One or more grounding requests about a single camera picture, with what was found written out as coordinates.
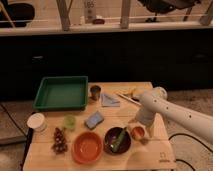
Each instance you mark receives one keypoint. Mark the red yellow apple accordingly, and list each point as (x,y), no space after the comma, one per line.
(137,133)

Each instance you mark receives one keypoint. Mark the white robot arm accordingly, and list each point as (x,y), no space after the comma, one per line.
(155,101)

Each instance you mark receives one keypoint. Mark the small metal cup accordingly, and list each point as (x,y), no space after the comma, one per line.
(95,92)

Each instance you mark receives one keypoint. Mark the green plastic cup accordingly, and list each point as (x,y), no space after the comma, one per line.
(69,122)

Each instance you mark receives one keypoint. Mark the white paper cup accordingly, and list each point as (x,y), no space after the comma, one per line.
(37,122)

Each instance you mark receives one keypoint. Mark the blue folded cloth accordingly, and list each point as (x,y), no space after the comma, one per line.
(109,101)

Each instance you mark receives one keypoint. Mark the yellow banana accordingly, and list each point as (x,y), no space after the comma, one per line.
(133,92)

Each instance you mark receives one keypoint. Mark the blue sponge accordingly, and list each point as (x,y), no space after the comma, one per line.
(92,121)

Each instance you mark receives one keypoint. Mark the green plastic tray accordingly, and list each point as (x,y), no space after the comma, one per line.
(62,93)

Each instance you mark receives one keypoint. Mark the dark brown bowl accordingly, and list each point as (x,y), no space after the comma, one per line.
(111,135)

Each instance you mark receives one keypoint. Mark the green vegetable in bowl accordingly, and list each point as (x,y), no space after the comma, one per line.
(115,145)

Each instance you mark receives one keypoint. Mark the orange bowl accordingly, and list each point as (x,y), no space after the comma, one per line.
(87,148)

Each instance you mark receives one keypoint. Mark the dark red dish background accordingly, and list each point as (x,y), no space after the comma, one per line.
(98,21)

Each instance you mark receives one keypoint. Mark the bunch of dark grapes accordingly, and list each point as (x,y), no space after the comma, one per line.
(60,145)

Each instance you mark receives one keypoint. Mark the black office chair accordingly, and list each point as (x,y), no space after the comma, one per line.
(166,6)

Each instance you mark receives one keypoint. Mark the wooden handled utensil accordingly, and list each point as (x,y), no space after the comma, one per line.
(128,99)

